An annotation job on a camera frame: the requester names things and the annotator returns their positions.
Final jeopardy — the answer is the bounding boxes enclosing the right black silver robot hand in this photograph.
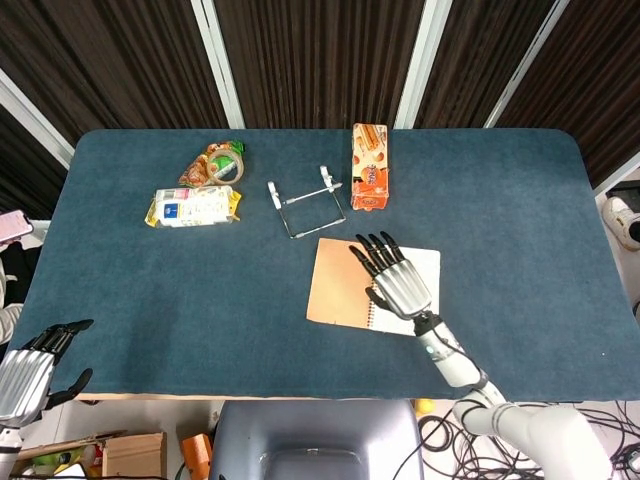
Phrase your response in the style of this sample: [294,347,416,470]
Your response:
[348,230,434,321]

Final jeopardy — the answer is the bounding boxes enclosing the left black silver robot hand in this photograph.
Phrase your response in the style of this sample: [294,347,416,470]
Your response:
[0,318,95,426]

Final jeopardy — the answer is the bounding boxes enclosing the brown spiral notebook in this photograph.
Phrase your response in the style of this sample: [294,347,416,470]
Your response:
[305,237,442,337]

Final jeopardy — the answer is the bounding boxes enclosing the seated person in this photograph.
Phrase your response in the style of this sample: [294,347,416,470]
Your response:
[0,219,51,346]

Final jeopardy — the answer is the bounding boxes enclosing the orange biscuit box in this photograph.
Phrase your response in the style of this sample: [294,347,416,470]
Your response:
[349,123,390,212]

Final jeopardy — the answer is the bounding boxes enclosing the cardboard box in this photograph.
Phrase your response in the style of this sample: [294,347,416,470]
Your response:
[102,432,168,479]

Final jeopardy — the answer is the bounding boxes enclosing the pink smartphone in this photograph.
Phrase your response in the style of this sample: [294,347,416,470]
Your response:
[0,209,35,245]

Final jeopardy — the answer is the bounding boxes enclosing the grey robot torso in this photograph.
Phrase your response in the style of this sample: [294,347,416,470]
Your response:
[208,398,425,480]

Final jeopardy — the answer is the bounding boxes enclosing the orange packet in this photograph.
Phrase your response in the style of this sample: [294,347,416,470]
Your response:
[180,433,214,476]

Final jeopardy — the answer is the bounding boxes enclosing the blue tablecloth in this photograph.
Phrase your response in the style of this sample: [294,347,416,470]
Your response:
[7,128,634,401]

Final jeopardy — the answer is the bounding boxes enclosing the white yellow snack package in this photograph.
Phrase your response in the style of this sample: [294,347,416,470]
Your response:
[144,185,243,230]

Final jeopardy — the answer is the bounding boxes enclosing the clear packing tape roll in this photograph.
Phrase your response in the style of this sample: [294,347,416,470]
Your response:
[205,147,246,184]

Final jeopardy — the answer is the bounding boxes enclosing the white sneaker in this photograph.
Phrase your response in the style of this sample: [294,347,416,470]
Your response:
[602,196,640,251]

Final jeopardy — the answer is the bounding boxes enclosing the orange green snack bag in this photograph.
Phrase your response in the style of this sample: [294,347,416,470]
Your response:
[178,140,246,188]

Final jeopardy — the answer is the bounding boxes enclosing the wire book stand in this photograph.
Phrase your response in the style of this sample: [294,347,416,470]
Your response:
[266,166,347,240]

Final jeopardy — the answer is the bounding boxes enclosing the black cable tangle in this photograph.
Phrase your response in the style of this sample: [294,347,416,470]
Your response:
[417,399,640,480]

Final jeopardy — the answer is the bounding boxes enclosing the white frame post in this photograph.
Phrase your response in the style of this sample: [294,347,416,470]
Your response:
[394,0,454,130]
[191,0,246,130]
[483,0,572,129]
[0,67,76,169]

